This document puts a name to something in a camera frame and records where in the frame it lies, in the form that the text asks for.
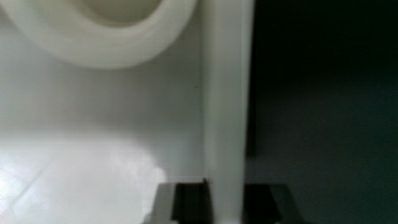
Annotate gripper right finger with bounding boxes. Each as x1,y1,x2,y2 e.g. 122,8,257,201
243,183,303,224

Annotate white square table top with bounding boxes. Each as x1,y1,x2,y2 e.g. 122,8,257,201
0,0,254,224

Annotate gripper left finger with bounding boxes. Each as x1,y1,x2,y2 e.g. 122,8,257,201
154,181,211,224

